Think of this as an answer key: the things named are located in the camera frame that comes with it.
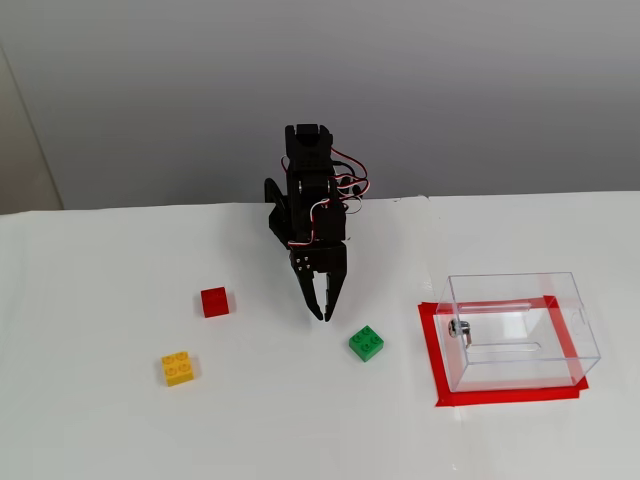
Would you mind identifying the red tape frame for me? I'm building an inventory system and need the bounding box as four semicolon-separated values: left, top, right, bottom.
417;294;590;409

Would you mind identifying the green lego brick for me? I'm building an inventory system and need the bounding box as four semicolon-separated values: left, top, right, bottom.
348;324;386;362

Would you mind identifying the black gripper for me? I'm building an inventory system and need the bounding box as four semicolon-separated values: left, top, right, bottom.
288;197;350;324

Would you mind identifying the transparent plastic box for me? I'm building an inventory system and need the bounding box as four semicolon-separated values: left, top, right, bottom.
435;271;602;394

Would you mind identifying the black table clamp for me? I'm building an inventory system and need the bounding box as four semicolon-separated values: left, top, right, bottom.
263;177;291;214

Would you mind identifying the red lego brick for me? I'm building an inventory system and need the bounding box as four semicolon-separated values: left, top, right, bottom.
200;286;236;319

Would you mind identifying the gripper servo cable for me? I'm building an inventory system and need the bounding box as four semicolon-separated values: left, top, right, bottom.
287;198;331;250

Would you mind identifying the yellow lego brick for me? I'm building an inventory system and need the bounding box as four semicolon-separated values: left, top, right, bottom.
160;350;197;388

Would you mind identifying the silver cam lock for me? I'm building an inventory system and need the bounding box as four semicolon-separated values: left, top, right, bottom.
447;318;474;349

